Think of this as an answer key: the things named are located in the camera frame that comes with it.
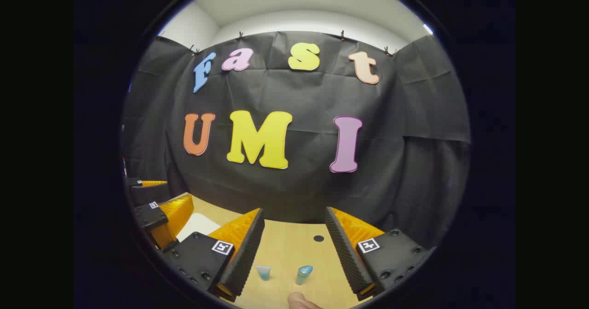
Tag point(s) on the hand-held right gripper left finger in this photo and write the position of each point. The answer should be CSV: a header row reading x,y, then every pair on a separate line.
x,y
244,254

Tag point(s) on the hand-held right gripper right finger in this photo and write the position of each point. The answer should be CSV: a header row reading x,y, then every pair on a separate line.
x,y
346,254

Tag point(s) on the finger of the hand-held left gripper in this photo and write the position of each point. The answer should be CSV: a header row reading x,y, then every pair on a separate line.
x,y
149,216
149,193

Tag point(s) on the white and blue tube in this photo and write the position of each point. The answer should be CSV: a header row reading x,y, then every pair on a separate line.
x,y
263,272

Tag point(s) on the blue bottle with blue cap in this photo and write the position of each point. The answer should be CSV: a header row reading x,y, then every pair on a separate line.
x,y
303,274

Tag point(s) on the white suitcase with grey lining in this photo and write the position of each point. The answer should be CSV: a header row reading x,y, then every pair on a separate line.
x,y
198,226

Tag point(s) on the black backdrop cloth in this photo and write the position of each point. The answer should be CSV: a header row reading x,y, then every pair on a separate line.
x,y
299,93

